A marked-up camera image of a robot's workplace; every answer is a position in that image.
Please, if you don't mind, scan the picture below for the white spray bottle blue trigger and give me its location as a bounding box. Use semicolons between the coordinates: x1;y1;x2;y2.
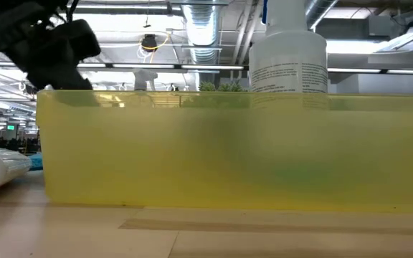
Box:
247;0;330;110

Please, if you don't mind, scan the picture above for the white ceiling air unit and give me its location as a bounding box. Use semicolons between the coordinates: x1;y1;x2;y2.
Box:
367;14;413;66

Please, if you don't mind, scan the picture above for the black ceiling cable reel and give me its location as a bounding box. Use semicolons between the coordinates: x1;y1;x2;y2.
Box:
141;34;158;53

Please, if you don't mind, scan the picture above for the linear ceiling light fixture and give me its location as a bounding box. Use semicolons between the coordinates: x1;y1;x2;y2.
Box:
0;60;413;75

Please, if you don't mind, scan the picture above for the silver round ventilation duct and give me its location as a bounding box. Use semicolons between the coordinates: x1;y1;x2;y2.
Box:
303;0;338;30
180;0;224;66

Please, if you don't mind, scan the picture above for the yellow cloth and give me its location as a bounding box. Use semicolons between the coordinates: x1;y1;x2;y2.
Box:
35;89;413;214

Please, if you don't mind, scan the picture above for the blue cellulose sponge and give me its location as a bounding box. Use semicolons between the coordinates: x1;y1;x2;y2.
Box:
28;153;44;172

